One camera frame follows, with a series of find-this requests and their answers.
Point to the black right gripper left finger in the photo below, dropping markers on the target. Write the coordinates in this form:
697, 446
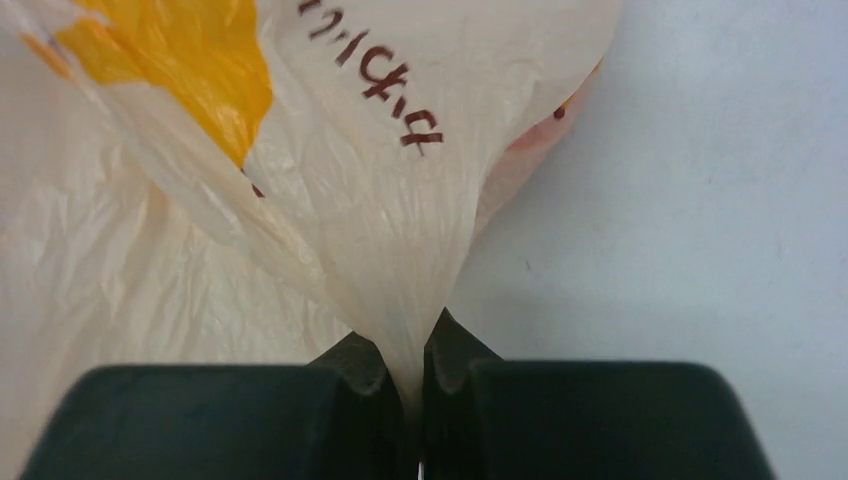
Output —
337, 417

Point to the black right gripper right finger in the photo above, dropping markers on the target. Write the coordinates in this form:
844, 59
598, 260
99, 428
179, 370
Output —
486, 417

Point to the translucent orange plastic bag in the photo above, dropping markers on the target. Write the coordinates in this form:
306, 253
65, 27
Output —
244, 181

